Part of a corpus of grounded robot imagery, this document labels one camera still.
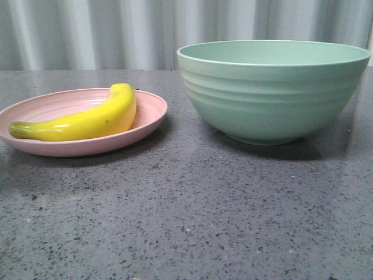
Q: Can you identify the yellow banana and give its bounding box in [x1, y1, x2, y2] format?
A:
[8, 83, 137, 141]

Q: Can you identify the pink plate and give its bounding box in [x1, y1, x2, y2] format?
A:
[1, 88, 168, 157]

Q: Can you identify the green ribbed bowl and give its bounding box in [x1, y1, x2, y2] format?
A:
[177, 40, 371, 145]

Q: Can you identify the white pleated curtain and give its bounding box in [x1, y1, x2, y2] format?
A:
[1, 1, 372, 71]

